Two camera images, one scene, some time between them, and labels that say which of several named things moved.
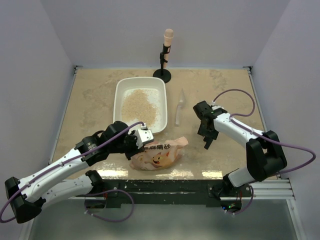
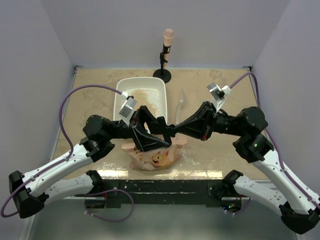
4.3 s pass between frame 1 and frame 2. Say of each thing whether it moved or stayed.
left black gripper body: moved
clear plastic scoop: stayed
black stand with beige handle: stayed
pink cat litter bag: stayed
